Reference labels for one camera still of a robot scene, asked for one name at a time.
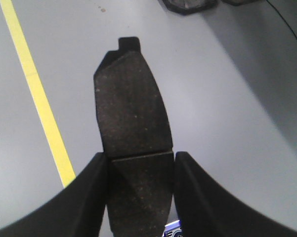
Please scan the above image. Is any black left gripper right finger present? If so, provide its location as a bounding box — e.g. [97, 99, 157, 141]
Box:
[174, 152, 297, 237]

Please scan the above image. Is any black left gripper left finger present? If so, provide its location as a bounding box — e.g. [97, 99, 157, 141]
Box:
[0, 153, 107, 237]

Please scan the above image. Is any black floor cable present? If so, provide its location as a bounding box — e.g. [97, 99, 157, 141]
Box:
[265, 0, 297, 54]

